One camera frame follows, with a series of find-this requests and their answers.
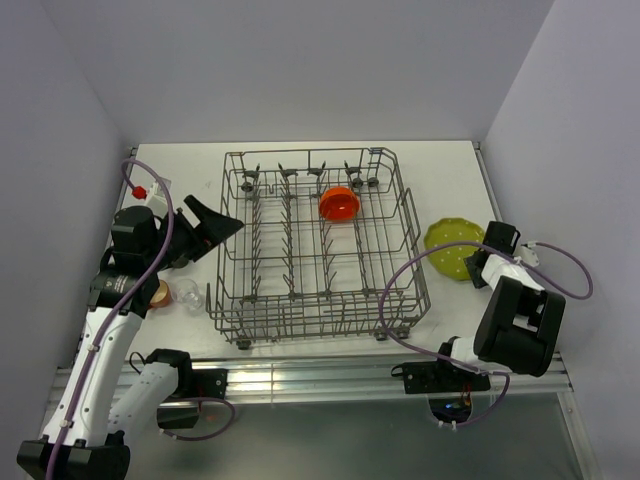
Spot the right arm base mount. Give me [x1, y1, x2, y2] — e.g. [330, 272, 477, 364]
[391, 360, 491, 395]

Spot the orange bowl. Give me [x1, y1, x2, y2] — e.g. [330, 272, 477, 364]
[318, 186, 361, 221]

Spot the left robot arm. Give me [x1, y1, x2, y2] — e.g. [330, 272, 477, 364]
[17, 195, 244, 479]

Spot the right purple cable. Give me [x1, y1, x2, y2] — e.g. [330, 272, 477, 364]
[378, 241, 595, 429]

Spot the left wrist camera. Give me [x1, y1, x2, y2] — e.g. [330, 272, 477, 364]
[144, 178, 171, 217]

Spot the grey wire dish rack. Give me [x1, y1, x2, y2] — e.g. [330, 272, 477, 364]
[206, 147, 431, 350]

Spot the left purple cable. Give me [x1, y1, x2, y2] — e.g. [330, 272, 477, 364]
[47, 158, 176, 480]

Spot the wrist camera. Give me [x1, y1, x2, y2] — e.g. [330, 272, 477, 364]
[144, 178, 171, 217]
[518, 243, 540, 267]

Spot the dark brown mug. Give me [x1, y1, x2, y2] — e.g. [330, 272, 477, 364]
[170, 256, 190, 269]

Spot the purple cable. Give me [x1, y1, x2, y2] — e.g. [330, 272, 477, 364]
[47, 158, 176, 480]
[378, 241, 595, 429]

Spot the aluminium mounting rail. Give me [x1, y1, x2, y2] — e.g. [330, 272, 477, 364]
[54, 344, 574, 406]

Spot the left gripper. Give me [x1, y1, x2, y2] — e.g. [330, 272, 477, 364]
[144, 195, 242, 270]

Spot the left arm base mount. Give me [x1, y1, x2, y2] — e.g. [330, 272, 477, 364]
[156, 368, 229, 437]

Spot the orange brown mug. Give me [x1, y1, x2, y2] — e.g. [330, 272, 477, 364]
[149, 280, 172, 309]

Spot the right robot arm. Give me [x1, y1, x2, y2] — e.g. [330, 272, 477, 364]
[432, 221, 566, 390]

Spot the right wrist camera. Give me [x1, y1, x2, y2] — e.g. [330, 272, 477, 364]
[518, 243, 540, 267]

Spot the green dotted plate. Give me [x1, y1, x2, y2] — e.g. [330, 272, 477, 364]
[423, 217, 485, 281]

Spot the clear drinking glass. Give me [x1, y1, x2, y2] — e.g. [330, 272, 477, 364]
[172, 279, 204, 313]

